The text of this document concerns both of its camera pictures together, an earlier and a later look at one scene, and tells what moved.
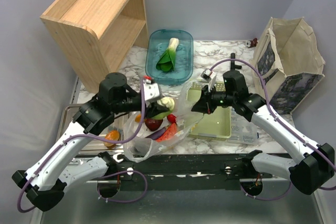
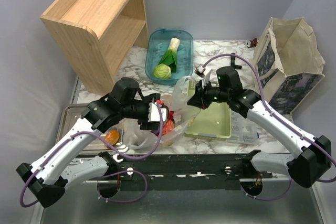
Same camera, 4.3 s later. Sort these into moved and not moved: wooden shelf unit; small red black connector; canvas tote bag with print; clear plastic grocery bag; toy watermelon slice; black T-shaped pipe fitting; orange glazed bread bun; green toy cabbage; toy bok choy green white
Moved: green toy cabbage; clear plastic grocery bag; toy watermelon slice
Not moved: wooden shelf unit; black T-shaped pipe fitting; small red black connector; orange glazed bread bun; toy bok choy green white; canvas tote bag with print
